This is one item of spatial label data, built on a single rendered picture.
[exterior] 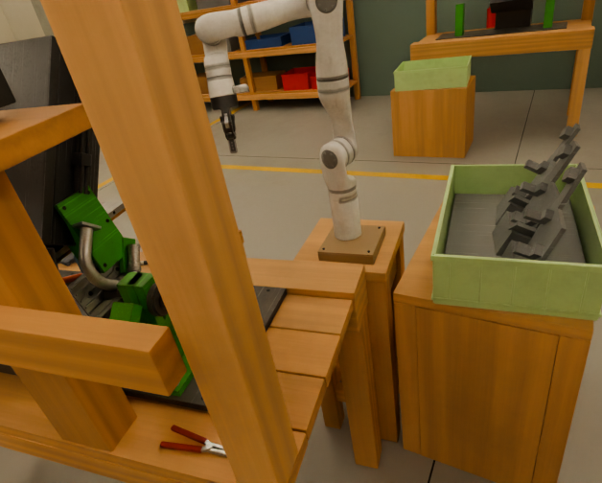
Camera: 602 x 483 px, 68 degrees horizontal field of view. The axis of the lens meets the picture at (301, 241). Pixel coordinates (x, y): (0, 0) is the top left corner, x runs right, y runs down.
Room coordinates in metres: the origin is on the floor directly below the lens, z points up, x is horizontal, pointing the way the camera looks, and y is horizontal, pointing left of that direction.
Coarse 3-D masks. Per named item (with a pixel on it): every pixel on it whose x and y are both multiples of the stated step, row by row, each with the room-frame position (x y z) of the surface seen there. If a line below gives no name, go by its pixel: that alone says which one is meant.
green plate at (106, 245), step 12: (60, 204) 1.05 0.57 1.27; (72, 204) 1.08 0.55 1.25; (84, 204) 1.10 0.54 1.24; (96, 204) 1.13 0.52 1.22; (60, 216) 1.04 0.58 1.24; (72, 216) 1.05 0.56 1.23; (84, 216) 1.08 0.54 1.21; (96, 216) 1.11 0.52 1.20; (108, 216) 1.13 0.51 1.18; (72, 228) 1.04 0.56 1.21; (108, 228) 1.11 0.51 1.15; (96, 240) 1.06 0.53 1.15; (108, 240) 1.09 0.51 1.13; (120, 240) 1.12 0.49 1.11; (72, 252) 1.07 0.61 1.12; (96, 252) 1.04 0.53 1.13; (108, 252) 1.07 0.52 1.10; (120, 252) 1.09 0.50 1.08; (96, 264) 1.03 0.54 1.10; (108, 264) 1.04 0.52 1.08
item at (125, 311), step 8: (112, 304) 0.76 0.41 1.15; (120, 304) 0.75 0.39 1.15; (128, 304) 0.74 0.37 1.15; (136, 304) 0.75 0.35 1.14; (112, 312) 0.75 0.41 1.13; (120, 312) 0.74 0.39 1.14; (128, 312) 0.73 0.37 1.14; (136, 312) 0.74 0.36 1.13; (144, 312) 0.77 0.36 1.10; (128, 320) 0.72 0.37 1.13; (136, 320) 0.73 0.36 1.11; (144, 320) 0.76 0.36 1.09; (168, 320) 0.81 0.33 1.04
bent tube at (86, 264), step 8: (80, 224) 1.02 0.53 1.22; (88, 224) 1.03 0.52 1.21; (80, 232) 1.03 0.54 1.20; (88, 232) 1.02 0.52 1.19; (80, 240) 1.01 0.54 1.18; (88, 240) 1.01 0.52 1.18; (80, 248) 0.99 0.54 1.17; (88, 248) 0.99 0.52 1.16; (80, 256) 0.98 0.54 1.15; (88, 256) 0.98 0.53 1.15; (80, 264) 0.97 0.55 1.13; (88, 264) 0.97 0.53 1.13; (88, 272) 0.96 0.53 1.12; (96, 272) 0.97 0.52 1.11; (88, 280) 0.96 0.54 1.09; (96, 280) 0.96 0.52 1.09; (104, 280) 0.97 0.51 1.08; (112, 280) 0.99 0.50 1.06; (120, 280) 1.01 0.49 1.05; (104, 288) 0.97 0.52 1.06; (112, 288) 0.98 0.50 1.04
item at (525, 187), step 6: (522, 186) 1.16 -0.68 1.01; (528, 186) 1.16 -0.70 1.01; (534, 186) 1.16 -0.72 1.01; (540, 186) 1.13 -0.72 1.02; (546, 186) 1.13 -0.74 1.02; (528, 192) 1.16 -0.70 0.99; (534, 192) 1.15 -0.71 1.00; (540, 192) 1.13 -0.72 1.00; (516, 216) 1.10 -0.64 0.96; (522, 216) 1.10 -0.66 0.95; (522, 222) 1.09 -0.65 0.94; (528, 222) 1.07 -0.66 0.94; (534, 222) 1.06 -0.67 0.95
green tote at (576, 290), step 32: (448, 192) 1.32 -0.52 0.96; (480, 192) 1.47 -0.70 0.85; (576, 192) 1.26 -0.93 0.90; (448, 224) 1.31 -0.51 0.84; (576, 224) 1.18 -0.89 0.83; (448, 256) 0.96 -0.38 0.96; (448, 288) 0.96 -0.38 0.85; (480, 288) 0.92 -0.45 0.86; (512, 288) 0.89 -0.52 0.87; (544, 288) 0.86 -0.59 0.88; (576, 288) 0.83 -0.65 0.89
